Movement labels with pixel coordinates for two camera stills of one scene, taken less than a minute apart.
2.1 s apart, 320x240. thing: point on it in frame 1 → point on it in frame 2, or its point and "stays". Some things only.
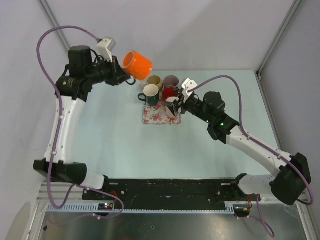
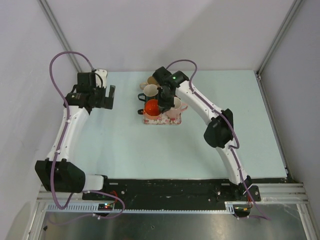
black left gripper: x=117 y=75 → x=105 y=102
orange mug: x=138 y=67 → x=152 y=109
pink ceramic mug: x=169 y=112 stays
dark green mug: x=151 y=94 stays
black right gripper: x=174 y=106 → x=164 y=106
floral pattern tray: x=157 y=114 stays
